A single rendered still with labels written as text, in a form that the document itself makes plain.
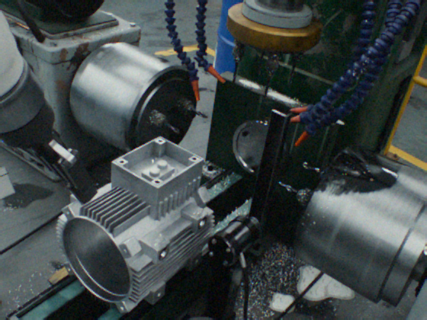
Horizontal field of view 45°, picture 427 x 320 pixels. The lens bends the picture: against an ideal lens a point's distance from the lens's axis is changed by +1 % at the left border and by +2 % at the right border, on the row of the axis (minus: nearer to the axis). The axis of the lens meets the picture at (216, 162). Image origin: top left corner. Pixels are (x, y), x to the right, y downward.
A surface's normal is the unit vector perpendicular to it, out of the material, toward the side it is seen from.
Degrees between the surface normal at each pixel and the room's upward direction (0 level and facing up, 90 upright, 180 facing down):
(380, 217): 47
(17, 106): 94
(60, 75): 90
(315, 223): 77
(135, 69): 24
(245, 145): 90
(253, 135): 90
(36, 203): 0
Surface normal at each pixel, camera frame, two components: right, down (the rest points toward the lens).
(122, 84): -0.31, -0.35
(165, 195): 0.80, 0.41
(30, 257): 0.14, -0.83
